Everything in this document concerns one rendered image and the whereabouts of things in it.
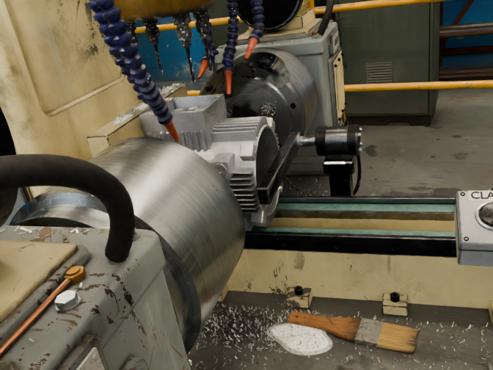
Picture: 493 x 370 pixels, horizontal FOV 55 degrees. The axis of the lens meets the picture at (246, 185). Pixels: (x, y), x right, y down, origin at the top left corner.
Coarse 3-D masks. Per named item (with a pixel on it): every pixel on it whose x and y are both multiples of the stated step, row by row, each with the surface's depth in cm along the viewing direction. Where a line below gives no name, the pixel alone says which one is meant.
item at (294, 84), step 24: (264, 48) 111; (216, 72) 102; (240, 72) 100; (264, 72) 98; (288, 72) 102; (240, 96) 102; (264, 96) 100; (288, 96) 99; (312, 96) 108; (288, 120) 101; (312, 120) 113
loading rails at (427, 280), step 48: (288, 240) 81; (336, 240) 78; (384, 240) 75; (432, 240) 73; (240, 288) 89; (288, 288) 85; (336, 288) 82; (384, 288) 79; (432, 288) 77; (480, 288) 74
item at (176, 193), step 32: (96, 160) 57; (128, 160) 56; (160, 160) 57; (192, 160) 60; (64, 192) 49; (128, 192) 50; (160, 192) 52; (192, 192) 55; (224, 192) 60; (32, 224) 48; (64, 224) 47; (96, 224) 46; (160, 224) 49; (192, 224) 52; (224, 224) 58; (192, 256) 50; (224, 256) 57; (192, 288) 50; (192, 320) 52
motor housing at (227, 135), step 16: (224, 128) 80; (240, 128) 79; (256, 128) 78; (224, 144) 79; (240, 144) 79; (256, 144) 78; (272, 144) 89; (208, 160) 79; (240, 160) 77; (256, 160) 92; (272, 160) 91; (240, 176) 76; (256, 176) 92; (240, 192) 77; (256, 192) 77; (256, 208) 78; (272, 208) 87
